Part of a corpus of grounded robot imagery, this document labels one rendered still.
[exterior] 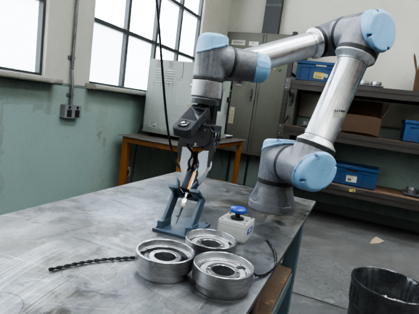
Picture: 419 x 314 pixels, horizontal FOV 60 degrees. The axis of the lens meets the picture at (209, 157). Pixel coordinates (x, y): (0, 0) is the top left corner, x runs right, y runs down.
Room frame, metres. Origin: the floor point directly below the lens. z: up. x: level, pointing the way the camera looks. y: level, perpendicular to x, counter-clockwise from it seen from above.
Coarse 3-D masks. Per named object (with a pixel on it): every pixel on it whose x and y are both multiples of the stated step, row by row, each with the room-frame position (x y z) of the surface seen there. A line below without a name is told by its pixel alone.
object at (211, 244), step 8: (192, 232) 0.73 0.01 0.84; (200, 232) 0.74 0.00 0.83; (208, 232) 0.75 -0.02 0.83; (216, 232) 0.75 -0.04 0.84; (224, 232) 0.74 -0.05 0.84; (200, 240) 0.71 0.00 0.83; (208, 240) 0.72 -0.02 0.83; (216, 240) 0.72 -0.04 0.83; (224, 240) 0.73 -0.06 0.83; (232, 240) 0.72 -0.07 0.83; (200, 248) 0.65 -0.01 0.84; (208, 248) 0.65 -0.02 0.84; (216, 248) 0.65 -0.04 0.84; (224, 248) 0.66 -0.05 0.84; (232, 248) 0.67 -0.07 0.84
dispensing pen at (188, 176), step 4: (196, 164) 0.89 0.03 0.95; (196, 168) 0.89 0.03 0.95; (188, 172) 0.87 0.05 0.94; (192, 172) 0.87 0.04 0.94; (196, 172) 0.89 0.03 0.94; (188, 176) 0.86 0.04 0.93; (184, 180) 0.86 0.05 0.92; (188, 180) 0.85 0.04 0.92; (184, 184) 0.85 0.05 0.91; (188, 184) 0.85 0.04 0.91; (184, 188) 0.84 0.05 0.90; (184, 192) 0.86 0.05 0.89; (188, 192) 0.85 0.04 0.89; (184, 196) 0.85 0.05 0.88; (188, 196) 0.85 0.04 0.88; (184, 200) 0.84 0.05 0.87; (184, 204) 0.84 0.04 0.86; (180, 212) 0.83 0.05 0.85
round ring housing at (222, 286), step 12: (204, 252) 0.62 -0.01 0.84; (216, 252) 0.63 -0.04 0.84; (228, 252) 0.64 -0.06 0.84; (216, 264) 0.61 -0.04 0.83; (228, 264) 0.61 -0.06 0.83; (240, 264) 0.62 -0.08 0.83; (252, 264) 0.60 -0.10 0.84; (192, 276) 0.58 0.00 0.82; (204, 276) 0.55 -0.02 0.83; (216, 276) 0.54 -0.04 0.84; (228, 276) 0.57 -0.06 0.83; (252, 276) 0.56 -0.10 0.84; (204, 288) 0.55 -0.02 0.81; (216, 288) 0.54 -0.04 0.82; (228, 288) 0.53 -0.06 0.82; (240, 288) 0.54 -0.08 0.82
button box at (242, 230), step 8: (224, 216) 0.85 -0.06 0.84; (232, 216) 0.84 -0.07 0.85; (240, 216) 0.85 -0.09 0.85; (224, 224) 0.82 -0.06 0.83; (232, 224) 0.81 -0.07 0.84; (240, 224) 0.80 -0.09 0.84; (248, 224) 0.81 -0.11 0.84; (232, 232) 0.81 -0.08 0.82; (240, 232) 0.80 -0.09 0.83; (248, 232) 0.82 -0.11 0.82; (240, 240) 0.80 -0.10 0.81
